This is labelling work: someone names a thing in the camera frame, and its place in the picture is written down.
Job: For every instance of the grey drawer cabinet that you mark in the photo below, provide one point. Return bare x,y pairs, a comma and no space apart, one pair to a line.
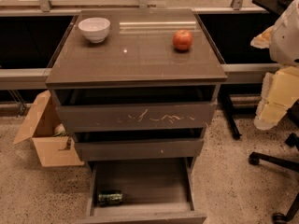
138,52

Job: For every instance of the red apple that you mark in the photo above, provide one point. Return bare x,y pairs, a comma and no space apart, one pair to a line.
182,39

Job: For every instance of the open cardboard box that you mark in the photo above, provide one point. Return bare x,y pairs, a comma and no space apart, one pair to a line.
38,126

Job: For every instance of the green soda can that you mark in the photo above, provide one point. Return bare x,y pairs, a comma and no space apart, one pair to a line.
109,197

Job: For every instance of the middle grey drawer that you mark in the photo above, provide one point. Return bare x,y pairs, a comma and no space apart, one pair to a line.
142,144

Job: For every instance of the bottom grey open drawer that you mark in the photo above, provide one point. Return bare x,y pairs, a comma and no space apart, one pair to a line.
155,191

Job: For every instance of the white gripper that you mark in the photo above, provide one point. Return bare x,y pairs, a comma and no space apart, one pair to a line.
286,38

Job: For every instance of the white item in box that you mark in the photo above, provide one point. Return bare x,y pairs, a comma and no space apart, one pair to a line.
60,130

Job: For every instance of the top grey drawer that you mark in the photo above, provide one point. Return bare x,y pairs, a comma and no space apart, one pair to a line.
146,108

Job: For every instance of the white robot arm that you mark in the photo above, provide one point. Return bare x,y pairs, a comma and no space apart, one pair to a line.
284,42

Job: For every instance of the white ceramic bowl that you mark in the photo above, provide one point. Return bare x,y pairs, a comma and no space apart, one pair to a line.
95,29

